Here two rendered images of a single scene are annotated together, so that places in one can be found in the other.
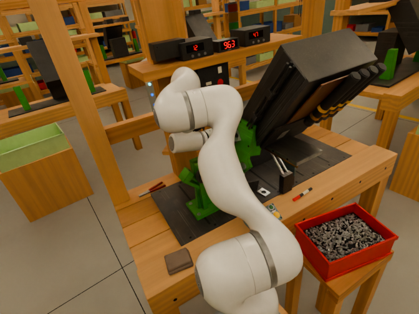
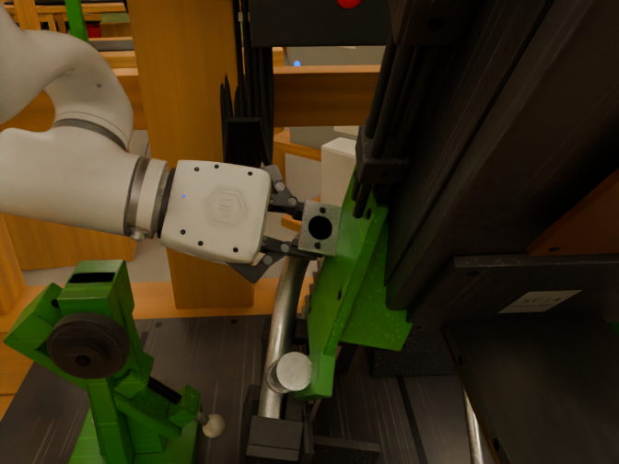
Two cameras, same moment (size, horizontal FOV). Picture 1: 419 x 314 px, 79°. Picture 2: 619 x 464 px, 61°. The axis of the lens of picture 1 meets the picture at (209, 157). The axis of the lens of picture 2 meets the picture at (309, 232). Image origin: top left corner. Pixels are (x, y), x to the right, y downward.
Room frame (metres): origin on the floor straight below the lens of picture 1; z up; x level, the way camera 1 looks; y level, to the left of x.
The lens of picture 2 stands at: (0.62, -0.31, 1.47)
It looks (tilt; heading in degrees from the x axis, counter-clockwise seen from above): 30 degrees down; 22
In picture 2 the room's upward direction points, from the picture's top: straight up
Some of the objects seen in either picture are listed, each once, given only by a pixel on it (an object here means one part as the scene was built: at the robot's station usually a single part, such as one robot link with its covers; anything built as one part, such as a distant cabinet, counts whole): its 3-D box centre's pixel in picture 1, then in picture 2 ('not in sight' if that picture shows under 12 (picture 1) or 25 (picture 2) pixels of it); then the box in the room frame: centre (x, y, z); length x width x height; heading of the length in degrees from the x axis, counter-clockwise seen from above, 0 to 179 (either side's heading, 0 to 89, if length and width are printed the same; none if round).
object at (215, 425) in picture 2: not in sight; (201, 418); (0.98, -0.02, 0.96); 0.06 x 0.03 x 0.06; 116
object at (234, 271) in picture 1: (239, 283); not in sight; (0.33, -0.03, 1.22); 0.19 x 0.12 x 0.24; 103
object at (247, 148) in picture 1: (249, 140); (370, 269); (1.06, -0.20, 1.17); 0.13 x 0.12 x 0.20; 116
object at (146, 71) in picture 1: (220, 53); not in sight; (1.38, -0.13, 1.52); 0.90 x 0.25 x 0.04; 116
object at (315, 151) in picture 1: (279, 142); (521, 330); (1.09, -0.35, 1.11); 0.39 x 0.16 x 0.03; 26
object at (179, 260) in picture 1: (178, 260); not in sight; (0.64, 0.17, 0.91); 0.10 x 0.08 x 0.03; 106
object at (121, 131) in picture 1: (214, 101); (376, 95); (1.48, -0.08, 1.23); 1.30 x 0.05 x 0.09; 116
